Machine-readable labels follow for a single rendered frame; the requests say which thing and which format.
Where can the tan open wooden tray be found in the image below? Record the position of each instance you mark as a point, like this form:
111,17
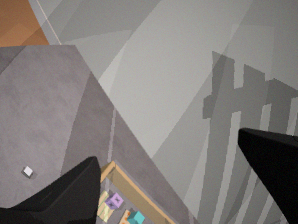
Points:
123,201

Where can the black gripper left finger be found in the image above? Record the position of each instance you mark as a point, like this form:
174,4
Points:
72,199

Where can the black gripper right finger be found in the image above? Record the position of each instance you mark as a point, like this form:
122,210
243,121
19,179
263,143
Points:
274,158

